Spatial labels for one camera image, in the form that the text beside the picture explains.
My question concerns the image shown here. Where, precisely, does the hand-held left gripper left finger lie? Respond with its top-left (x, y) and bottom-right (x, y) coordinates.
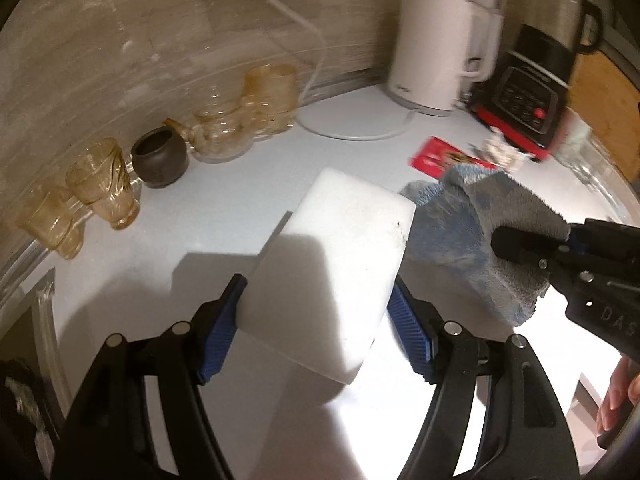
top-left (65, 272), bottom-right (249, 480)

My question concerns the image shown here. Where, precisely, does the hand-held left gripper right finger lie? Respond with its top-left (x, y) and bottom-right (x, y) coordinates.
top-left (385, 280), bottom-right (582, 480)

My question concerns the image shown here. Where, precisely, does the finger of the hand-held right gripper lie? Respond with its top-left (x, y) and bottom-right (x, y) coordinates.
top-left (490, 224), bottom-right (572, 272)
top-left (569, 217), bottom-right (640, 266)

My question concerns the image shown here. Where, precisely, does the blue and white cloth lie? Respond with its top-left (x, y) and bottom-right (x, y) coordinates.
top-left (399, 163), bottom-right (572, 327)

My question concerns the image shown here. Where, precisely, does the white foam block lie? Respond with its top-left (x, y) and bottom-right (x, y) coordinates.
top-left (234, 167), bottom-right (417, 386)

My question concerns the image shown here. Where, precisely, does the person's right hand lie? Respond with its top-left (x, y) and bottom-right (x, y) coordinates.
top-left (596, 359), bottom-right (640, 447)

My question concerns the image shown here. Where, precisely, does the clear drinking glass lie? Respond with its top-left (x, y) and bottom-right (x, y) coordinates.
top-left (556, 132), bottom-right (618, 188)

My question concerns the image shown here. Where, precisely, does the small crumpled white tissue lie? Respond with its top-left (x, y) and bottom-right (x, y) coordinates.
top-left (469, 129), bottom-right (527, 172)

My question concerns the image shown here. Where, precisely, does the white paper cup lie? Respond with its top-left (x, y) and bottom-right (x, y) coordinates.
top-left (559, 109), bottom-right (595, 153)

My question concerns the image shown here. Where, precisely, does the red snack packet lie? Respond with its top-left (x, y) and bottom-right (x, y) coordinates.
top-left (407, 136), bottom-right (499, 181)

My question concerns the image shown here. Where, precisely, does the wooden cutting board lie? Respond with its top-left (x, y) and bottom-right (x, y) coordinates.
top-left (565, 41), bottom-right (640, 182)

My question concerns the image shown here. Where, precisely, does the black and red blender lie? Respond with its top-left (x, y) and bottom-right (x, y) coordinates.
top-left (466, 0), bottom-right (604, 159)

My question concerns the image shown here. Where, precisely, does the black ceramic cup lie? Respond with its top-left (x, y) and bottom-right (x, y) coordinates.
top-left (130, 128), bottom-right (191, 189)

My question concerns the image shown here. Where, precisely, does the ribbed amber glass cup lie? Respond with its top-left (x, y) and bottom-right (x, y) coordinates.
top-left (65, 138), bottom-right (141, 230)

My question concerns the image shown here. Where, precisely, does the clear glass teapot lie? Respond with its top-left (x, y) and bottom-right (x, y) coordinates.
top-left (162, 99), bottom-right (256, 163)

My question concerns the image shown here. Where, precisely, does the plain amber glass cup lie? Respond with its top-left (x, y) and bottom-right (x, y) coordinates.
top-left (16, 186), bottom-right (86, 260)

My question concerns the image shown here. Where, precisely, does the white electric kettle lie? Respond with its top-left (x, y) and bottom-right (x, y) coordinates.
top-left (386, 0), bottom-right (504, 117)

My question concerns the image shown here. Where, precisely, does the amber glass mug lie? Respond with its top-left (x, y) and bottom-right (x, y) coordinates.
top-left (242, 63), bottom-right (299, 136)

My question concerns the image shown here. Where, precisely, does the white power cable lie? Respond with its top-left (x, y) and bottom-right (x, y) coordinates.
top-left (256, 0), bottom-right (417, 140)

